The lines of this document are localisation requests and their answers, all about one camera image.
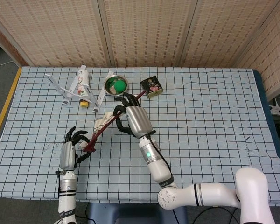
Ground white folding laptop stand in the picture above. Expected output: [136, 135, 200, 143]
[44, 73, 101, 114]

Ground white bottle yellow cap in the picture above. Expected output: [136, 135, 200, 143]
[78, 65, 91, 108]

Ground dark green tin can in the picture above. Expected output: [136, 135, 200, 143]
[140, 76, 164, 100]

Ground white device on floor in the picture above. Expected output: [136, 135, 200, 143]
[268, 97, 280, 117]

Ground woven folding screen panel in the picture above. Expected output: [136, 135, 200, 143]
[0, 0, 112, 67]
[179, 0, 280, 68]
[234, 14, 280, 101]
[99, 0, 199, 67]
[0, 20, 35, 67]

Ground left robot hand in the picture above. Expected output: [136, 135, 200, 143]
[60, 126, 91, 172]

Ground black floor cable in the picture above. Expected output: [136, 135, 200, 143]
[172, 206, 240, 224]

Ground green ball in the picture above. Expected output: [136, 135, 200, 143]
[113, 80, 127, 93]

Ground stainless steel bowl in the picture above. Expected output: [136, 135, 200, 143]
[104, 74, 128, 96]

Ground white floor cable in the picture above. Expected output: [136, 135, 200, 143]
[0, 61, 16, 70]

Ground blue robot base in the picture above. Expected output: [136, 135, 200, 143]
[86, 202, 188, 224]

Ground blue checked tablecloth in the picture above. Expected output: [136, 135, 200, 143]
[0, 66, 280, 207]

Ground dark red long stick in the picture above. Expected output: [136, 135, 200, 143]
[82, 91, 146, 156]

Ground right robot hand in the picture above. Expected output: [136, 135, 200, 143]
[113, 92, 156, 139]

